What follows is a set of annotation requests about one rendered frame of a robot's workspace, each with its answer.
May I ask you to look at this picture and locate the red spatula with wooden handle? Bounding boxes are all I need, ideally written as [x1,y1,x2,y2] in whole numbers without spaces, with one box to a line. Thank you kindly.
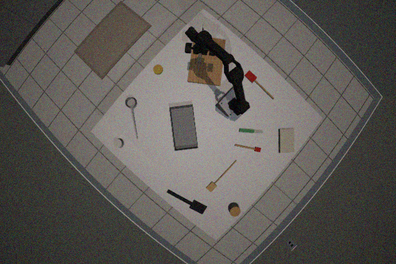
[245,70,274,99]

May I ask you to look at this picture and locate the black spatula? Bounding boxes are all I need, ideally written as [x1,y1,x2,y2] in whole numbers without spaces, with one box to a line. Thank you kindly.
[167,189,207,214]

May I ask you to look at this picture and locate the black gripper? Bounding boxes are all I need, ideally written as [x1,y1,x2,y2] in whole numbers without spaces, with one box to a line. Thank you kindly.
[185,43,215,56]

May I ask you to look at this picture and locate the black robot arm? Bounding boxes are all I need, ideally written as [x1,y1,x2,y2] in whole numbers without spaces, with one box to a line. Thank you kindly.
[185,27,250,115]

